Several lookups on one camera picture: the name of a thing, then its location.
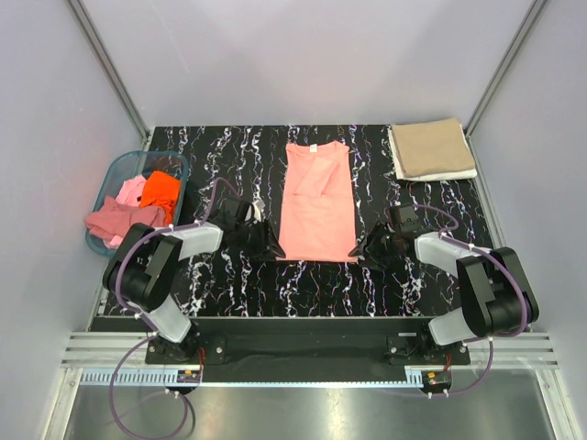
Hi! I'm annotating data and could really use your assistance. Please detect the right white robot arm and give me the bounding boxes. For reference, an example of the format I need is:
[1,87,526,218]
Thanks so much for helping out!
[349,203,539,364]

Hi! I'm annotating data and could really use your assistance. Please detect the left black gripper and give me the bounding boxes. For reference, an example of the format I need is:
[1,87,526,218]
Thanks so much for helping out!
[236,218,285,262]

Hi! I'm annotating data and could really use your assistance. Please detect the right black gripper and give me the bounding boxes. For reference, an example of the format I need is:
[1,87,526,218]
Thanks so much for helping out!
[349,221,401,271]

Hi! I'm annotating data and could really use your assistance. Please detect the salmon pink t shirt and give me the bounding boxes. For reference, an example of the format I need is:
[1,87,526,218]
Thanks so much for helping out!
[279,141,357,263]

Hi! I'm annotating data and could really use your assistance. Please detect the left aluminium corner post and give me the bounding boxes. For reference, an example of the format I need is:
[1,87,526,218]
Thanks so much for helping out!
[65,0,151,146]

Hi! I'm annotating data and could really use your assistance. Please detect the aluminium corner post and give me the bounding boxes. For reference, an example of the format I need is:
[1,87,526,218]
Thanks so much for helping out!
[463,0,550,138]
[65,0,151,146]

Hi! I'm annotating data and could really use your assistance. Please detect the orange t shirt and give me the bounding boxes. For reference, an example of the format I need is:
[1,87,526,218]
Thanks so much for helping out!
[138,170,182,225]

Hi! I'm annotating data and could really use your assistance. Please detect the right aluminium corner post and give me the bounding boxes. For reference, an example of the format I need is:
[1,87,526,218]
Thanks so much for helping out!
[463,0,550,138]

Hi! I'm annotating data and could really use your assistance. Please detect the light pink t shirt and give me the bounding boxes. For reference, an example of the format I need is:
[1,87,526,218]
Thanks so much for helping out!
[104,175,146,249]

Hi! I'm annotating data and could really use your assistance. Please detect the slotted cable duct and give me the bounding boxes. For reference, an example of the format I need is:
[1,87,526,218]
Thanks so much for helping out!
[81,368,179,387]

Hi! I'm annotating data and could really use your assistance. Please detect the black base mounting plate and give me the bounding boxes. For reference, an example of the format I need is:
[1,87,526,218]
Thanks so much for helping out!
[146,317,471,389]

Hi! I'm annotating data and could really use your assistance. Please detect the dusty rose t shirt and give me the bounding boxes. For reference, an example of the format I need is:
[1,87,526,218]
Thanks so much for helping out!
[84,196,166,248]

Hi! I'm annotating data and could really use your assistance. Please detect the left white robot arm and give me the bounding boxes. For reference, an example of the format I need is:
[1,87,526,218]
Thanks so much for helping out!
[103,197,285,363]

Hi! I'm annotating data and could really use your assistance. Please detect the folded beige t shirt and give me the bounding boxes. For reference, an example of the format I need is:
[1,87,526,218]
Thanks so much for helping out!
[390,117,476,180]

